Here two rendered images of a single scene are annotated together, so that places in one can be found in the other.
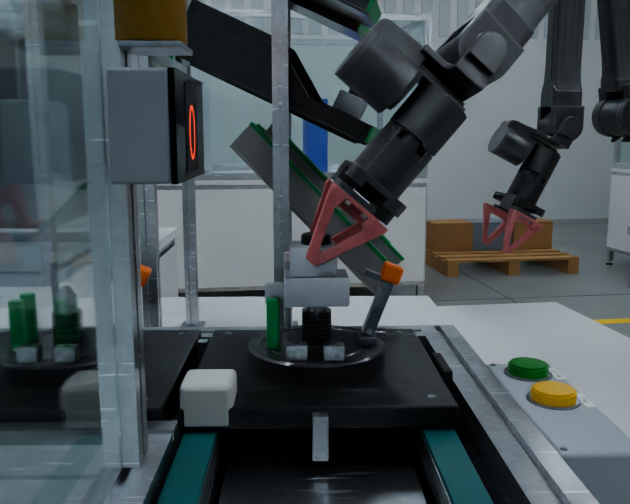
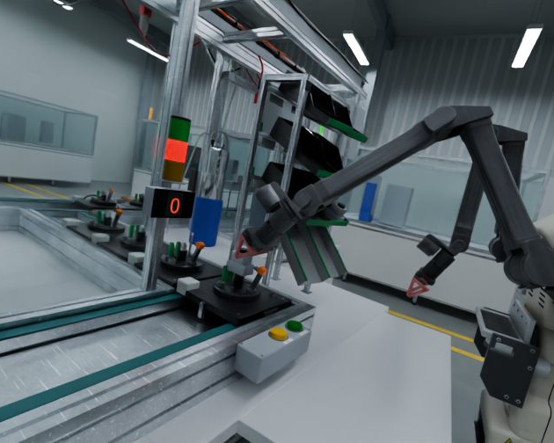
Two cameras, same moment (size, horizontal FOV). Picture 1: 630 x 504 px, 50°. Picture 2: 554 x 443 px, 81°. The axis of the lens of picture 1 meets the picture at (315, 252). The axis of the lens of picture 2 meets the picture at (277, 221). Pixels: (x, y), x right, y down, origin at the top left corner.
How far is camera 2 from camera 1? 0.60 m
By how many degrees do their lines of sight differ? 35
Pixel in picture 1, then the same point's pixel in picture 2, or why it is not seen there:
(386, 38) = (272, 188)
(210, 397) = (183, 285)
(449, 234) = not seen: hidden behind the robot
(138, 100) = (149, 194)
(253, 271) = (403, 280)
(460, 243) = not seen: outside the picture
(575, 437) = (253, 344)
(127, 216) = (156, 223)
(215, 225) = (389, 253)
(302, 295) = (231, 267)
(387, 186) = (259, 238)
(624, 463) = (254, 358)
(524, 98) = not seen: outside the picture
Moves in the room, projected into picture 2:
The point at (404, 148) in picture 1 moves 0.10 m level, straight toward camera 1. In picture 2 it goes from (266, 227) to (236, 226)
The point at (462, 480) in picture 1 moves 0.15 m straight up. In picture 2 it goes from (206, 335) to (217, 271)
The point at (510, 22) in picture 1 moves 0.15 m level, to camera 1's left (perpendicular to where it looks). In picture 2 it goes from (321, 191) to (273, 180)
